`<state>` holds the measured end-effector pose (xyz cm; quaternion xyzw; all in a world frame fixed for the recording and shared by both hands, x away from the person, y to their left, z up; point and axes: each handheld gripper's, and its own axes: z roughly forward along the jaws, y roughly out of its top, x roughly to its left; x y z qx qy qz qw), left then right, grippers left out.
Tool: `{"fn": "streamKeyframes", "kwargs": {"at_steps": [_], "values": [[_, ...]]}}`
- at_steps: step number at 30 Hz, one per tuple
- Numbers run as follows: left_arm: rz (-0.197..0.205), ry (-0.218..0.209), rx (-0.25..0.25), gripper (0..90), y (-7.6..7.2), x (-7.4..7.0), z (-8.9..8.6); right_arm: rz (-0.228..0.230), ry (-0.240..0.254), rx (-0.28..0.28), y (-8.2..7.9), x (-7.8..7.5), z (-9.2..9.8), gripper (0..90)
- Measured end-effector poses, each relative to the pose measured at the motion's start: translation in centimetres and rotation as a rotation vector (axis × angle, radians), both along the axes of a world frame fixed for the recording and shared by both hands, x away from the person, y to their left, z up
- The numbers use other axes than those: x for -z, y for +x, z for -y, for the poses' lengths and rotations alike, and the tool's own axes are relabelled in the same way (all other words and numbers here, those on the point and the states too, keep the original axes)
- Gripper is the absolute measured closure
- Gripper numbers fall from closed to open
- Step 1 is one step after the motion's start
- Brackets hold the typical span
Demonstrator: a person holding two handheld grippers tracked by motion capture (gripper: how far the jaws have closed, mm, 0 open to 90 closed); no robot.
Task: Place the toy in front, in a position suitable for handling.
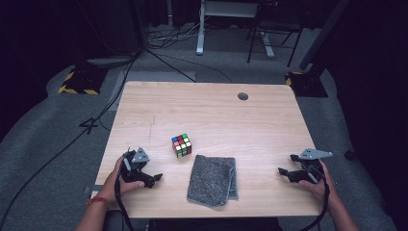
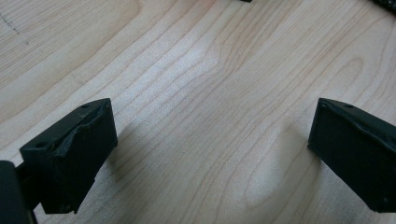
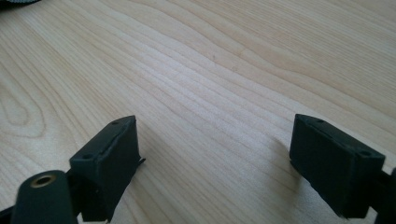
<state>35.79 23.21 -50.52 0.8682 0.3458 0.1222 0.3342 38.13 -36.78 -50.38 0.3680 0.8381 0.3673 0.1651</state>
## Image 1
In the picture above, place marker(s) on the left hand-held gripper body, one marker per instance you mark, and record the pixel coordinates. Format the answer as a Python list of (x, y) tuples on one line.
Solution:
[(140, 156)]

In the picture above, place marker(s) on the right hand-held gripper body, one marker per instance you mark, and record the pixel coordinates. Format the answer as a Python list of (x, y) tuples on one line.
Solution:
[(312, 154)]

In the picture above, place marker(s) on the multicoloured puzzle cube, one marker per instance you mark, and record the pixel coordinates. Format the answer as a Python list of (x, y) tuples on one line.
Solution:
[(181, 145)]

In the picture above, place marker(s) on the grey terry cloth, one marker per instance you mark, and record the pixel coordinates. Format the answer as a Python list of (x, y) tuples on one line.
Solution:
[(212, 180)]

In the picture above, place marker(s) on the person's right hand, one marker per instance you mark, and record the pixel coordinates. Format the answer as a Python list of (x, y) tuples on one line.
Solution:
[(322, 189)]

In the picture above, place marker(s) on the person's left hand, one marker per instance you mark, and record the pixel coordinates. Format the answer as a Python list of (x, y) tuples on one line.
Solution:
[(113, 187)]

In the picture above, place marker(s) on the small dark floor object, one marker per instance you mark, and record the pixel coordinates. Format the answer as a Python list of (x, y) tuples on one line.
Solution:
[(350, 155)]

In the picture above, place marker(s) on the black round stool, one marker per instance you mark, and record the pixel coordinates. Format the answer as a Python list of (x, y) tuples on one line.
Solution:
[(112, 221)]

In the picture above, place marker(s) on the red wrist band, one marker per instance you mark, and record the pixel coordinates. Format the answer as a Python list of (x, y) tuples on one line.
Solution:
[(96, 200)]

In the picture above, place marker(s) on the grey tape strip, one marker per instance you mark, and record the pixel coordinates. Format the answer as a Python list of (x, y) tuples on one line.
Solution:
[(86, 190)]

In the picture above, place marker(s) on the black yellow striped stand base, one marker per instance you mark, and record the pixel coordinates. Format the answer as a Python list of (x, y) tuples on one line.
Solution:
[(81, 82), (306, 85)]

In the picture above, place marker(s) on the person's dark clothing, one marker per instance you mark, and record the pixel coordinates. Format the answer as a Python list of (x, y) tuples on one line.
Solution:
[(215, 225)]

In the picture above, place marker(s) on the grey round table grommet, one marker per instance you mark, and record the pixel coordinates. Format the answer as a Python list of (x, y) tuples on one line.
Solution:
[(242, 96)]

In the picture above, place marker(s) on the flat grey stand foot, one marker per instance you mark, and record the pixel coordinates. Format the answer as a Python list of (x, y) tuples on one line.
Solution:
[(110, 61)]

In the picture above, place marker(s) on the black metal chair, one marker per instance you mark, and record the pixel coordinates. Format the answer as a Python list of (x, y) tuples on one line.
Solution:
[(275, 30)]

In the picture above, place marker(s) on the slanted dark metal post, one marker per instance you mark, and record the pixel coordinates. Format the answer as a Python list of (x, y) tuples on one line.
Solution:
[(320, 35)]

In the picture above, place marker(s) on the white desk frame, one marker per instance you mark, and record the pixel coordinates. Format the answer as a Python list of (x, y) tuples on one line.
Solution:
[(200, 32)]

